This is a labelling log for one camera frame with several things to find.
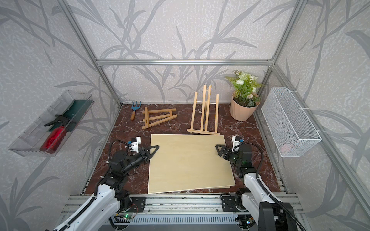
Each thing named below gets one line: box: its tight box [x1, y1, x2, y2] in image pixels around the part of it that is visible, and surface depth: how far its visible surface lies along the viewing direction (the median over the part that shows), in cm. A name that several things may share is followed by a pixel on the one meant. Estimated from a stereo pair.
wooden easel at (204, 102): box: [186, 84, 221, 136], surface depth 88 cm
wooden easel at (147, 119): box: [141, 106, 178, 130], surface depth 113 cm
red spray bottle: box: [39, 114, 77, 154], surface depth 61 cm
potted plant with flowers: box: [225, 69, 265, 122], surface depth 100 cm
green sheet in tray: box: [48, 99, 94, 132], surface depth 69 cm
